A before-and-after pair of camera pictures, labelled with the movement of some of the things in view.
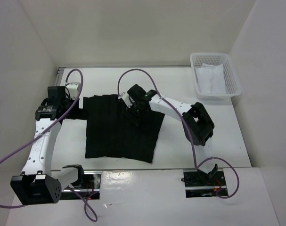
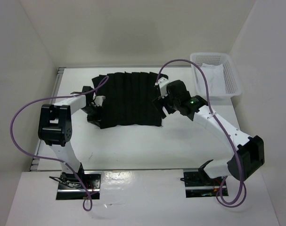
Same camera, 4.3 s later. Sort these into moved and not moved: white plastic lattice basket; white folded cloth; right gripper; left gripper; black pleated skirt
Moved: black pleated skirt; right gripper; left gripper
Not moved: white folded cloth; white plastic lattice basket
